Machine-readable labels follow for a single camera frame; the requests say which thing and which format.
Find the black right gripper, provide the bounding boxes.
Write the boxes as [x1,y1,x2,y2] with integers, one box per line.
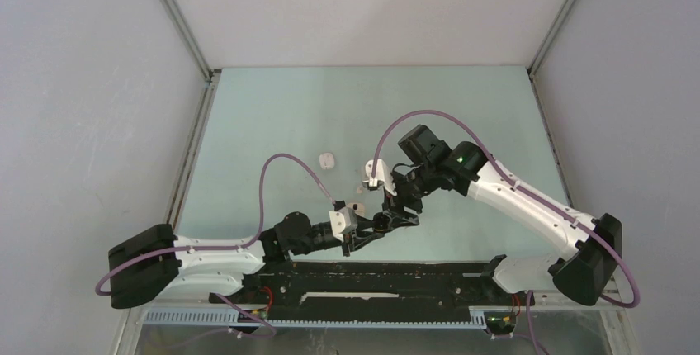
[382,161,439,229]

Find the black gold-trimmed charging case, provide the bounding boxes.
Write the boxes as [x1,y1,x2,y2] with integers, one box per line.
[372,213,394,233]

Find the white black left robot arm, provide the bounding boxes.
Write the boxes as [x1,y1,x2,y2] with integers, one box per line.
[105,208,390,310]

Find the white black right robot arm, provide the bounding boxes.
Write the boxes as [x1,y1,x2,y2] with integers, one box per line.
[364,125,622,306]

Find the white charging case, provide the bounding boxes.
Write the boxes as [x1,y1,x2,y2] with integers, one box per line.
[319,152,336,170]

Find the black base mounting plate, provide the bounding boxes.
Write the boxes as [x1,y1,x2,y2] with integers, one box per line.
[226,261,530,324]

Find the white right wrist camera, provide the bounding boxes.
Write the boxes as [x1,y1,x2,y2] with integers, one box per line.
[362,159,397,196]

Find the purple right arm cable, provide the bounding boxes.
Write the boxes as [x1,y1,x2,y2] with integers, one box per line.
[371,110,641,310]

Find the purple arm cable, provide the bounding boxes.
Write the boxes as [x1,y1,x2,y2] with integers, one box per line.
[371,110,641,310]
[95,153,343,297]

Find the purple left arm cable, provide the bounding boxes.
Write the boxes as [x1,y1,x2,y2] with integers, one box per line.
[95,153,343,297]

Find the grey slotted cable duct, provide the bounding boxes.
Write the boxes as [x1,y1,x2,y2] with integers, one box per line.
[142,307,486,329]

